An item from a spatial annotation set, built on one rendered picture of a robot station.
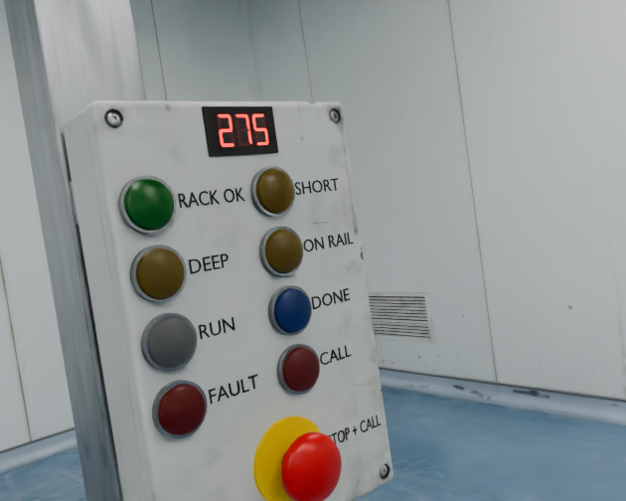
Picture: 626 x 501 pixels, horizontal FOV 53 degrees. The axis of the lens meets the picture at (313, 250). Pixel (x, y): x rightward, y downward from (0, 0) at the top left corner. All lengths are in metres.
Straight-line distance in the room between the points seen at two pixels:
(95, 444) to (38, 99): 0.21
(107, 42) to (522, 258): 3.05
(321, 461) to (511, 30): 3.10
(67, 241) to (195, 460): 0.15
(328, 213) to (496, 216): 3.02
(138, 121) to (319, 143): 0.12
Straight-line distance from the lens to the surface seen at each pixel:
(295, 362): 0.38
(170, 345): 0.33
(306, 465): 0.36
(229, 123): 0.37
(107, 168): 0.33
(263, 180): 0.37
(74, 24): 0.41
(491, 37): 3.43
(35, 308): 3.95
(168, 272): 0.33
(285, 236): 0.37
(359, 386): 0.42
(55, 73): 0.40
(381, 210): 3.91
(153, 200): 0.33
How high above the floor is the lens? 1.14
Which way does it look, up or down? 3 degrees down
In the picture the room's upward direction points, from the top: 8 degrees counter-clockwise
